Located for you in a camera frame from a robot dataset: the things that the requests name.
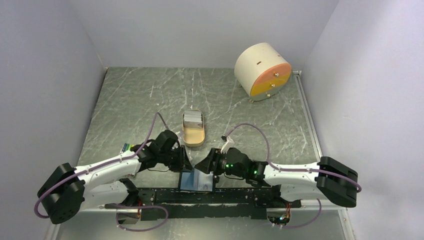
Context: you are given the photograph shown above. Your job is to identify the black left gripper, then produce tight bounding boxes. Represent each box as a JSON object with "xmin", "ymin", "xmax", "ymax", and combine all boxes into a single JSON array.
[{"xmin": 159, "ymin": 144, "xmax": 195, "ymax": 173}]

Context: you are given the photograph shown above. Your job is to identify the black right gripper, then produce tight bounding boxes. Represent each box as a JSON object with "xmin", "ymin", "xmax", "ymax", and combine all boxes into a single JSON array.
[{"xmin": 194, "ymin": 147, "xmax": 247, "ymax": 179}]

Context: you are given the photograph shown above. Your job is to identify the black leather card holder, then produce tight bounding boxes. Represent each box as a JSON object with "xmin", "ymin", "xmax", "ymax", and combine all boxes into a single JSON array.
[{"xmin": 178, "ymin": 169, "xmax": 216, "ymax": 193}]

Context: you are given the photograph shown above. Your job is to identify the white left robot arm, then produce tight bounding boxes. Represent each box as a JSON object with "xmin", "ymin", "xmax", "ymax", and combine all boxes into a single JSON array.
[{"xmin": 34, "ymin": 130, "xmax": 193, "ymax": 225}]

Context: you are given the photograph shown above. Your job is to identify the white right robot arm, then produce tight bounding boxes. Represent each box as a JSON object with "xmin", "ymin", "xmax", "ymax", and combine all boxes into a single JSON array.
[{"xmin": 194, "ymin": 147, "xmax": 360, "ymax": 208}]

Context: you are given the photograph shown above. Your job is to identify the stack of cards in tray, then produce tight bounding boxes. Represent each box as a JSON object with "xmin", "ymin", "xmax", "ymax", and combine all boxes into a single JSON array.
[{"xmin": 182, "ymin": 109, "xmax": 204, "ymax": 129}]

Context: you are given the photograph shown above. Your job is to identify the rainbow striped card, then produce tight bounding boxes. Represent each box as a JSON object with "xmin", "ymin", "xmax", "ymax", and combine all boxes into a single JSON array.
[{"xmin": 120, "ymin": 143, "xmax": 138, "ymax": 154}]

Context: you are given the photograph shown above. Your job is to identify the beige oval tray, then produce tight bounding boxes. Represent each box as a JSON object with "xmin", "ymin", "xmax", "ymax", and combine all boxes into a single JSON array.
[{"xmin": 182, "ymin": 109, "xmax": 206, "ymax": 147}]

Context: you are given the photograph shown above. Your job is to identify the cream round drawer cabinet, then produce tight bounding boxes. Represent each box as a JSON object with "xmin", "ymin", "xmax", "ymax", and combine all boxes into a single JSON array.
[{"xmin": 234, "ymin": 42, "xmax": 292, "ymax": 103}]

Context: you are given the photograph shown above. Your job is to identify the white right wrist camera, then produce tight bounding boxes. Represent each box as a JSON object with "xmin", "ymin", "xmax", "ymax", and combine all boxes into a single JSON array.
[{"xmin": 220, "ymin": 135, "xmax": 235, "ymax": 154}]

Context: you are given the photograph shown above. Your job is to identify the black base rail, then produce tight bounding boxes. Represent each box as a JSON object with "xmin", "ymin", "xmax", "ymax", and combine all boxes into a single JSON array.
[{"xmin": 121, "ymin": 187, "xmax": 288, "ymax": 221}]

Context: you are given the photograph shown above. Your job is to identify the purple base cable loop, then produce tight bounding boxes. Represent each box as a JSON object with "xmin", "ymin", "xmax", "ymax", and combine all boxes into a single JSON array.
[{"xmin": 115, "ymin": 205, "xmax": 169, "ymax": 233}]

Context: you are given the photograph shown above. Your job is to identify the aluminium side rail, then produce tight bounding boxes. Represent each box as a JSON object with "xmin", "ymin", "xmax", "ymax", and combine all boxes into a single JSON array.
[{"xmin": 292, "ymin": 70, "xmax": 323, "ymax": 161}]

